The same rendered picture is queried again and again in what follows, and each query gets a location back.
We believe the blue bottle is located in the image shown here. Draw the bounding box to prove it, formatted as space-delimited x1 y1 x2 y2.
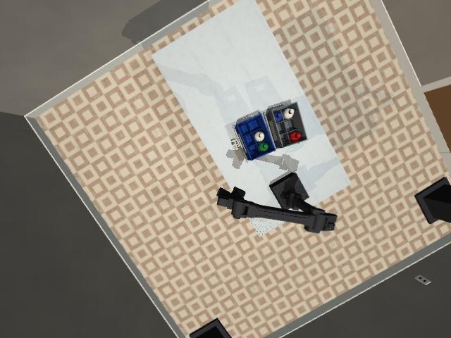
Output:
274 112 282 123

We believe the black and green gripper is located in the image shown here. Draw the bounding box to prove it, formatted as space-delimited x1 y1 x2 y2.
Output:
233 187 246 198

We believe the white paper pick list strip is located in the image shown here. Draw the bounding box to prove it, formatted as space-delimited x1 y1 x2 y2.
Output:
230 138 242 158

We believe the cream bottle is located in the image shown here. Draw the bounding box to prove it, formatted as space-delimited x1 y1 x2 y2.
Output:
282 108 294 120

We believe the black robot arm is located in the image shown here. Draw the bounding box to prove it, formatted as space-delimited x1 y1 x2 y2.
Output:
216 187 338 234

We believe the white bottle with grey label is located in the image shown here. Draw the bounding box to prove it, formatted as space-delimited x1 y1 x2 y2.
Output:
253 131 265 142

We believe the green bottle with pale green label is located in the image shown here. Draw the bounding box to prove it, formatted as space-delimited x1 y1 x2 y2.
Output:
257 142 268 152

